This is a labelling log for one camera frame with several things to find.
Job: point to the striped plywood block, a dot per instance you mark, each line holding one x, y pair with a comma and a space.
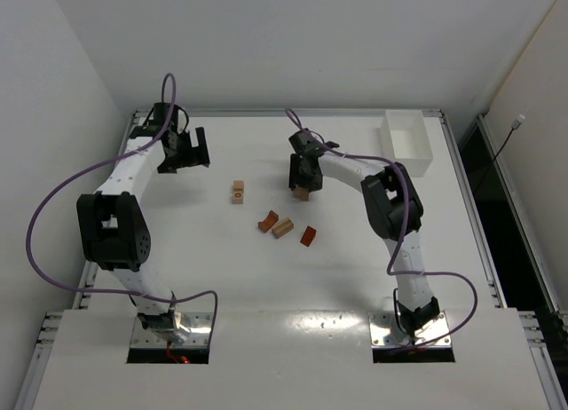
282, 228

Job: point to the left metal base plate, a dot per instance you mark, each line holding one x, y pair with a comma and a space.
189, 331

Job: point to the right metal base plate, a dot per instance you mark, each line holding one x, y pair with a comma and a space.
386, 335

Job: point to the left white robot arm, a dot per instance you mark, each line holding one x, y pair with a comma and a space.
113, 229

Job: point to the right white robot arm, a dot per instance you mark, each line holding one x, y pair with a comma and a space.
394, 213

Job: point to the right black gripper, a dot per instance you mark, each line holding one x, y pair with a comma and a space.
304, 179

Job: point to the dark red wedge block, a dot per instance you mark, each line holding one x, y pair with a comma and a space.
308, 236

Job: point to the wood cube with letter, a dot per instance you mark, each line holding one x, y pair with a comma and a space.
237, 197

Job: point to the small light wood cube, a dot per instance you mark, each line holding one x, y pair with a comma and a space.
238, 186

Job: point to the metal base plate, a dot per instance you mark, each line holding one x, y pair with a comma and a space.
386, 335
189, 331

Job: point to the reddish arch wood block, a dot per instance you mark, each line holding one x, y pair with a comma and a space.
269, 222

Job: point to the white perforated plastic box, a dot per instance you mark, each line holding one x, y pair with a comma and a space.
404, 139

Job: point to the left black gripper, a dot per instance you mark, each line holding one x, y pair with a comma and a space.
187, 150

